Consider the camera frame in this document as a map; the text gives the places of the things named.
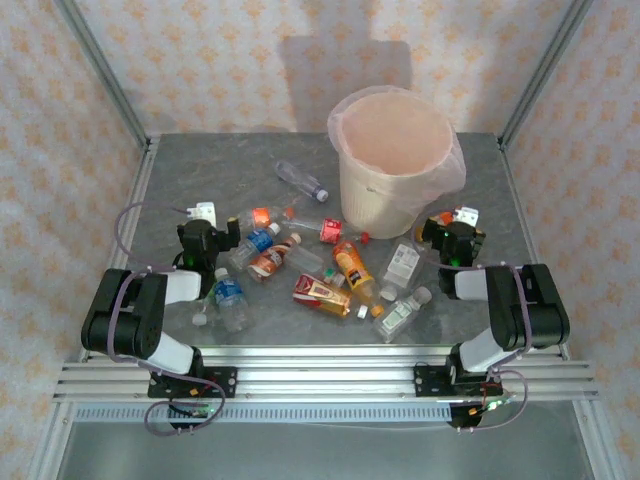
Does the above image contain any square bottle white label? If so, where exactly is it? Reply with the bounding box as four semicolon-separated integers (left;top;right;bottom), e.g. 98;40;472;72
377;238;427;302

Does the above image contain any brown orange label bottle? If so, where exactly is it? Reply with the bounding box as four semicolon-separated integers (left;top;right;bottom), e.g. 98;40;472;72
245;233;305;285

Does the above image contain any large blue-label bottle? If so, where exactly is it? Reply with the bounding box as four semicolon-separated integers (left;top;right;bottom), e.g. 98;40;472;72
212;267;251;335

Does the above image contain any plain clear bottle white cap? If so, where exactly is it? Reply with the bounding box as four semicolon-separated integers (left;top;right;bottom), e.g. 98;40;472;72
191;294;224;329

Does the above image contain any clear bottle green cap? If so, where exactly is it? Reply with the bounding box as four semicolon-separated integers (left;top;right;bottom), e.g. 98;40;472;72
287;245;348;289

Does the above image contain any orange juice bottle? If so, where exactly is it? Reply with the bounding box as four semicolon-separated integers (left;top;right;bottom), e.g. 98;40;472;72
331;240;386;318

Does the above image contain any square bottle green label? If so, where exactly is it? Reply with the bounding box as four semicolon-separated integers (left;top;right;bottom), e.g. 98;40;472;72
372;286;434;345

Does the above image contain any red yellow label bottle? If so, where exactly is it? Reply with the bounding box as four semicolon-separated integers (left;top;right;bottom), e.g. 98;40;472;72
292;273;370;321

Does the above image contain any white bin with plastic liner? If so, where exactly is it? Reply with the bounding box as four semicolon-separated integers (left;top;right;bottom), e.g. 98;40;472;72
327;85;469;221

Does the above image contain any small blue-label bottle white cap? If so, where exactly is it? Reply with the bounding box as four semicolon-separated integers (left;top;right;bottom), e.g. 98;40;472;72
228;222;282;273

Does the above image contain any clear bottle orange label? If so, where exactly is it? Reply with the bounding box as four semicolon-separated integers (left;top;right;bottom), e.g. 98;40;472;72
237;205;296;230

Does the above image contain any clear purple-tinted bottle white cap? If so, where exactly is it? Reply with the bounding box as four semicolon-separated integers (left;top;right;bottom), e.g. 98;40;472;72
274;159;330;204

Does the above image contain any clear bottle red label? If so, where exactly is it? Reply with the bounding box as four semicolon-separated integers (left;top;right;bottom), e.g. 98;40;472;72
281;215;373;246

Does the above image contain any small green circuit board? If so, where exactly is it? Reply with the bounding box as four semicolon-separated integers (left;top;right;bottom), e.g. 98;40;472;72
469;397;519;416
169;402;221;420

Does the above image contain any grey metal lower shelf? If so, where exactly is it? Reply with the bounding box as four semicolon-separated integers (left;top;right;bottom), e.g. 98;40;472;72
54;422;591;480

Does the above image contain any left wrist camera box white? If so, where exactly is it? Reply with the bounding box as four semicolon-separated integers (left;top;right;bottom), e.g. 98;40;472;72
195;201;220;226

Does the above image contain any aluminium table side rail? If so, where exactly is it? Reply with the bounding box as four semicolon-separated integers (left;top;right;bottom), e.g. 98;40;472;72
74;135;162;364
497;139;571;360

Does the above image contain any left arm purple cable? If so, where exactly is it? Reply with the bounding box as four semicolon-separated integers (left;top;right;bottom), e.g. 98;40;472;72
107;201;228;437

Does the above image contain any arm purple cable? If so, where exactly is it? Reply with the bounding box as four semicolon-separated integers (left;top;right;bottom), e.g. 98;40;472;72
412;219;530;434
107;201;228;437

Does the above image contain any slim aluminium table edge rail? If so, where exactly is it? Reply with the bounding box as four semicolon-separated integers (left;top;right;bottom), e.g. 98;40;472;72
84;343;571;362

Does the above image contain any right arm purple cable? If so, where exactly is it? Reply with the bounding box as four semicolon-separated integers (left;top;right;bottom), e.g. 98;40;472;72
412;219;530;434

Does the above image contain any wide aluminium mounting rail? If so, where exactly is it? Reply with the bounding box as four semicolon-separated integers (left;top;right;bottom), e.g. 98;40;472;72
52;360;600;404

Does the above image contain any aluminium frame post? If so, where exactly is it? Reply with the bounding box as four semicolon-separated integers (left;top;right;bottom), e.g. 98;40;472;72
498;0;596;151
53;0;152;151

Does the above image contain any grey slotted cable duct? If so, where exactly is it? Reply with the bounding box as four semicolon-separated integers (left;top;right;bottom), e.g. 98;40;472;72
74;403;454;424

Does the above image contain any aluminium frame leg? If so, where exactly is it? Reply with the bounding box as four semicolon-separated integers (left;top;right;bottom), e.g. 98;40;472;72
27;399;81;480
572;399;626;480

